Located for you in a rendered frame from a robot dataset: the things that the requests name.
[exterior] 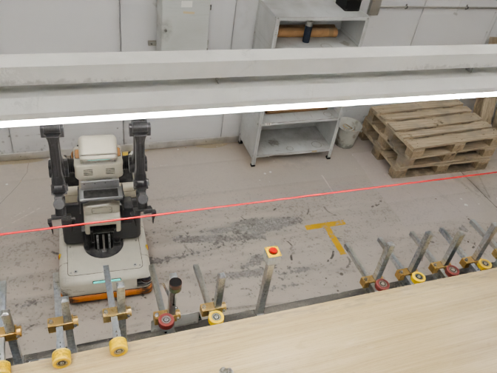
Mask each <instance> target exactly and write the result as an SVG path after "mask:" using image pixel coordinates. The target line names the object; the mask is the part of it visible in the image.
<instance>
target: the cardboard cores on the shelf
mask: <svg viewBox="0 0 497 373"><path fill-rule="evenodd" d="M304 30H305V24H280V26H279V30H278V35H277V37H303V34H304ZM337 35H338V29H337V28H336V27H335V25H334V24H313V27H312V31H311V37H337ZM326 109H328V107H314V108H302V109H290V110H267V111H265V114H266V115H267V114H277V113H286V112H304V111H313V110H326Z"/></svg>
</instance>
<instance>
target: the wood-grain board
mask: <svg viewBox="0 0 497 373"><path fill-rule="evenodd" d="M127 346H128V351H127V353H126V354H124V355H121V356H119V357H115V356H112V355H111V354H110V349H109V346H106V347H102V348H98V349H92V350H88V351H84V352H77V353H73V354H71V364H70V365H69V366H68V367H65V368H62V369H57V368H55V367H53V362H52V358H48V359H44V360H37V361H33V362H29V363H22V364H18V365H14V366H11V367H10V373H219V369H221V368H222V367H223V366H224V367H225V368H226V369H227V368H231V369H232V370H234V373H497V267H496V268H492V269H485V270H481V271H477V272H471V273H467V274H463V275H456V276H452V277H448V278H441V279H438V280H431V281H427V282H423V283H416V284H412V285H408V286H401V287H397V288H393V289H387V290H383V291H379V292H372V293H368V294H364V295H357V296H353V297H349V298H343V299H339V300H333V301H328V302H324V303H318V304H314V305H310V306H303V307H299V308H295V309H289V310H285V311H281V312H274V313H270V314H266V315H259V316H255V317H248V318H245V319H241V320H234V321H230V322H226V323H219V324H215V325H211V326H204V327H200V328H196V329H190V330H186V331H182V332H175V333H171V334H167V335H161V336H157V337H150V338H147V339H143V340H136V341H132V342H128V343H127Z"/></svg>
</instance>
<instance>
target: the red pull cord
mask: <svg viewBox="0 0 497 373"><path fill-rule="evenodd" d="M492 173H497V172H486V173H480V174H474V175H486V174H492ZM474 175H463V176H456V177H450V178H439V179H433V180H426V181H414V182H408V183H402V184H391V185H384V186H373V187H367V188H361V189H350V190H343V191H337V192H326V193H320V194H313V195H302V196H296V197H290V198H278V199H272V200H266V201H255V202H248V203H242V204H231V205H225V206H213V207H207V208H201V209H190V210H183V211H177V212H166V213H160V214H154V215H142V216H136V217H130V218H119V219H112V220H106V221H94V222H88V223H82V224H70V225H64V226H53V227H47V228H40V229H29V230H23V231H17V232H5V233H0V235H10V234H16V233H23V232H34V231H40V230H46V229H57V228H63V227H69V226H80V225H87V224H98V223H104V222H110V221H122V220H128V219H134V218H145V217H152V216H158V215H168V214H175V213H181V212H192V211H198V210H205V209H216V208H222V207H228V206H239V205H246V204H257V203H262V202H269V201H280V200H286V199H292V198H304V197H310V196H316V195H327V194H334V193H340V192H351V191H357V190H363V189H374V188H380V187H391V186H398V185H404V184H415V183H421V182H428V181H439V180H445V179H451V178H462V177H468V176H474Z"/></svg>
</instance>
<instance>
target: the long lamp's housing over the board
mask: <svg viewBox="0 0 497 373"><path fill-rule="evenodd" d="M491 92H497V67H474V68H473V70H472V73H470V72H468V71H467V70H466V69H465V68H452V69H432V70H395V71H376V72H357V73H320V74H301V75H264V76H244V77H225V78H220V81H219V84H218V83H217V82H216V80H215V78H188V79H169V80H150V81H113V82H93V83H74V84H37V85H18V86H0V121H21V120H33V119H46V118H71V117H83V116H96V115H120V114H133V113H145V112H170V111H182V110H207V109H220V108H232V107H256V106H269V105H281V104H306V103H318V102H331V101H355V100H368V99H381V98H405V97H417V96H430V95H455V94H467V93H491Z"/></svg>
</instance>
